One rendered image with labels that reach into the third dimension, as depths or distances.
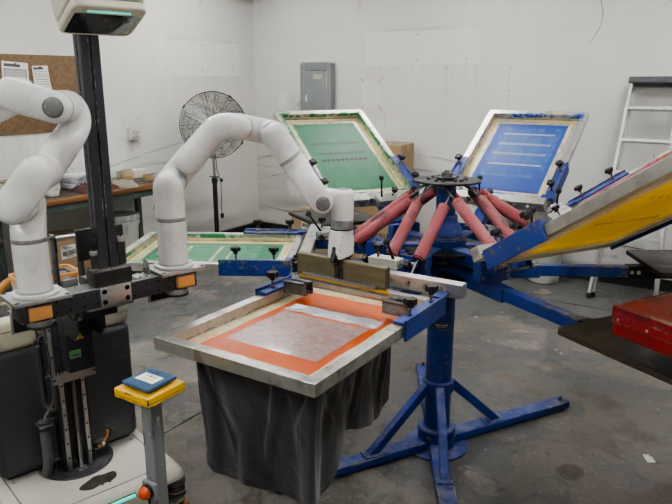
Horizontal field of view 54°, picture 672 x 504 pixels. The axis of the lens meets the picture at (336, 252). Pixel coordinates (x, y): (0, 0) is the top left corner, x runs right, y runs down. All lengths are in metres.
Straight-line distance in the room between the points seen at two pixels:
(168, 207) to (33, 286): 0.46
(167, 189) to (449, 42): 4.72
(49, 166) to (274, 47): 5.86
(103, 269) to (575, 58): 4.80
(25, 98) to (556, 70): 4.97
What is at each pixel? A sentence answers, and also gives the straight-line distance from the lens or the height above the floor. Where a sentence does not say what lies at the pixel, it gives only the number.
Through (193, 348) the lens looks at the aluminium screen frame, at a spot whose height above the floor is 0.99.
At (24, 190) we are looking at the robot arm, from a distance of 1.88.
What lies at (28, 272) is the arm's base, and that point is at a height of 1.21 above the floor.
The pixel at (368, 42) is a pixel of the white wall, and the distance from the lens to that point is 6.92.
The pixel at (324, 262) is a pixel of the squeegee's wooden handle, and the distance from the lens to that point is 2.27.
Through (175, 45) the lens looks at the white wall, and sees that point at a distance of 6.90.
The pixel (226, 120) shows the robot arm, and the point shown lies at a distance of 2.08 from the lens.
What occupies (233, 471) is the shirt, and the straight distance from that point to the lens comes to 2.19.
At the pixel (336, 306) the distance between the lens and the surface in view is 2.34.
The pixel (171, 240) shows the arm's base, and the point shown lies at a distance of 2.17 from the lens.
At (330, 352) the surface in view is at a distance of 1.95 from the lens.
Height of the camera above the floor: 1.73
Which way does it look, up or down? 15 degrees down
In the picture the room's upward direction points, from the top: straight up
